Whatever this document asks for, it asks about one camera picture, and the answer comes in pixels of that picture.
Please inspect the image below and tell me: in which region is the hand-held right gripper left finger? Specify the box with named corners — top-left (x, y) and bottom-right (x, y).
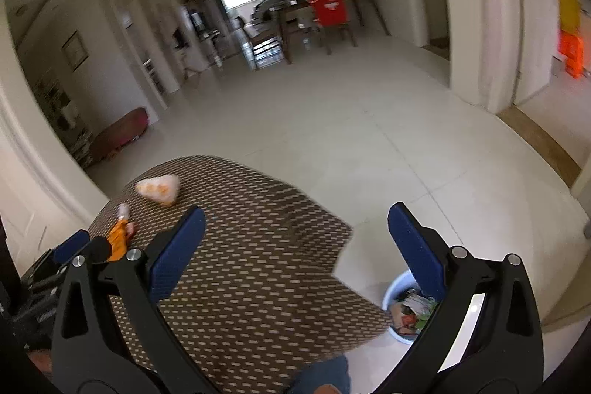
top-left (52, 207), bottom-right (218, 394)

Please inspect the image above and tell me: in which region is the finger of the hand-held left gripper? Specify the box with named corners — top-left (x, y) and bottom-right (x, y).
top-left (52, 229), bottom-right (92, 265)
top-left (90, 237), bottom-right (112, 263)

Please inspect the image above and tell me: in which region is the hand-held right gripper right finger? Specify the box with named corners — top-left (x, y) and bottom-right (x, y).
top-left (374, 202), bottom-right (543, 394)

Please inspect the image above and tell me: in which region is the light blue plastic bin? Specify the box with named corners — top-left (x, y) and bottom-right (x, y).
top-left (382, 269), bottom-right (439, 346)

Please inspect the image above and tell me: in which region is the white and orange snack packet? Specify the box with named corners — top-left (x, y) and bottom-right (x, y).
top-left (135, 174), bottom-right (180, 206)

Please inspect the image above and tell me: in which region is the brown dotted tablecloth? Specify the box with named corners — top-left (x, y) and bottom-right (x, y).
top-left (85, 155), bottom-right (393, 394)

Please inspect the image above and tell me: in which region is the dark red footstool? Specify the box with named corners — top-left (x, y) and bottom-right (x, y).
top-left (90, 107), bottom-right (149, 164)

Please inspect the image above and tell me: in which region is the person's blue jeans leg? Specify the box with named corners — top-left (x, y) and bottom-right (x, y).
top-left (286, 354), bottom-right (352, 394)

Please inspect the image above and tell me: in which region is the small framed picture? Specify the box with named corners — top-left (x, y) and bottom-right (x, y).
top-left (61, 30), bottom-right (89, 72)

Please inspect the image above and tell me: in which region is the dark wooden chair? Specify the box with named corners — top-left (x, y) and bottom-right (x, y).
top-left (240, 18), bottom-right (289, 72)

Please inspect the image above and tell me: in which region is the orange plastic stool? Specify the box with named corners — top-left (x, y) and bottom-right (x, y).
top-left (558, 30), bottom-right (591, 78)

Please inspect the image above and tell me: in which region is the red chair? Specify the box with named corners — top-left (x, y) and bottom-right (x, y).
top-left (307, 0), bottom-right (349, 27)

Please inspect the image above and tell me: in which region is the yellow plastic item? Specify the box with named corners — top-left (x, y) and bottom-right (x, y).
top-left (558, 0), bottom-right (581, 32)

